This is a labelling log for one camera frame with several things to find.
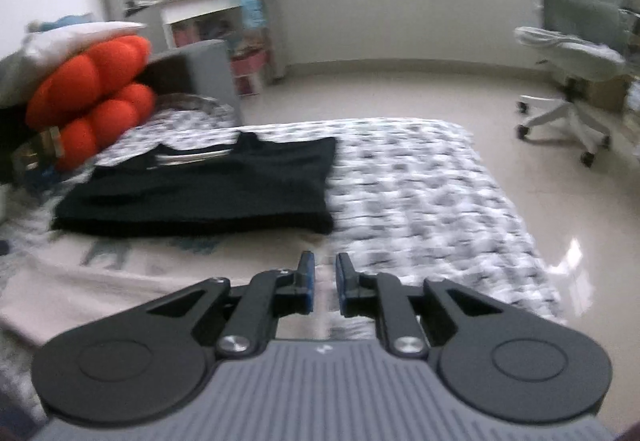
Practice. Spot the grey checkered quilt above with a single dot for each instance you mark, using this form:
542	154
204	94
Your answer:
425	201

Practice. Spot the smartphone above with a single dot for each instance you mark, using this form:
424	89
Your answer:
37	148

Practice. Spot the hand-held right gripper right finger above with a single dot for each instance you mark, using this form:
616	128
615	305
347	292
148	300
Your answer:
342	283

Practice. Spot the cardboard box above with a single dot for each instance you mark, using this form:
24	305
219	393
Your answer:
607	93

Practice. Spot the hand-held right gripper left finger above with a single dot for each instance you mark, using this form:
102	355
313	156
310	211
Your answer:
308	283

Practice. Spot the black t-shirt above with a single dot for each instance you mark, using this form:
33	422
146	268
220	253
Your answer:
225	191

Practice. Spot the orange knitted cushion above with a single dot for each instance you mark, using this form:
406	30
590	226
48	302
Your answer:
90	81

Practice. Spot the white desk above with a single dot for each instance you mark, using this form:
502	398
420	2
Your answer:
200	6

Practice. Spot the white pillow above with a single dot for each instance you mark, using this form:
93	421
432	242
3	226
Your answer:
65	41

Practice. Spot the white office chair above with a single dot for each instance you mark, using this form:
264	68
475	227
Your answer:
575	11

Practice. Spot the white printed t-shirt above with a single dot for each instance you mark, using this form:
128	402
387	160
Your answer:
100	291

